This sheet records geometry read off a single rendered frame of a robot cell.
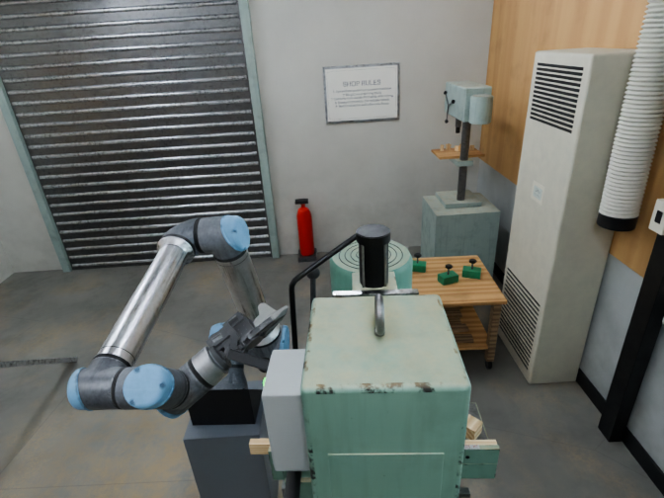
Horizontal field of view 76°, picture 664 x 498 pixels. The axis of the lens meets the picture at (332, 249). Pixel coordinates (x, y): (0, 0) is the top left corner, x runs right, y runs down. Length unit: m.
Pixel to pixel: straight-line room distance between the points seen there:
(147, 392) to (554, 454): 2.07
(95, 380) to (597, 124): 2.10
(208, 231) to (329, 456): 0.90
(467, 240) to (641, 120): 1.62
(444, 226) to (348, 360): 2.74
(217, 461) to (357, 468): 1.34
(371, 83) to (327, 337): 3.33
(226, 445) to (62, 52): 3.35
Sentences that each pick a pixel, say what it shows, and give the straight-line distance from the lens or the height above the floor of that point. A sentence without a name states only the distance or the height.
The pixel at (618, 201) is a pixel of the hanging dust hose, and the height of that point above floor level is 1.22.
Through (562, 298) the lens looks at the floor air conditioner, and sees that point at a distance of 2.60.
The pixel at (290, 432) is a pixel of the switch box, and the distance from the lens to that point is 0.68.
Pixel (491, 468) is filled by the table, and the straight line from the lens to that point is 1.33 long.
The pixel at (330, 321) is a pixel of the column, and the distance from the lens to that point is 0.68.
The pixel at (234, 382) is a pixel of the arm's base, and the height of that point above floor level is 0.71.
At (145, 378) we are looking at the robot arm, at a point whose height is 1.31.
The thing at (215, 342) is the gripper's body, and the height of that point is 1.26.
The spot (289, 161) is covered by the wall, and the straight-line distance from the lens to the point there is 3.97.
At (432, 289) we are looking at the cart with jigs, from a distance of 2.66.
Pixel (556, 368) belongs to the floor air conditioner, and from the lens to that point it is 2.90.
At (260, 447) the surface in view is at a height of 0.93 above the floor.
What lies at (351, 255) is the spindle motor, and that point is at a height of 1.50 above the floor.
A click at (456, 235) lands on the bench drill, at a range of 3.35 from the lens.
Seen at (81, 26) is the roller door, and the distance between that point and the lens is 4.20.
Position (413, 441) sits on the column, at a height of 1.42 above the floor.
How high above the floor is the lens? 1.92
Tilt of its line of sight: 26 degrees down
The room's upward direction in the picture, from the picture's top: 4 degrees counter-clockwise
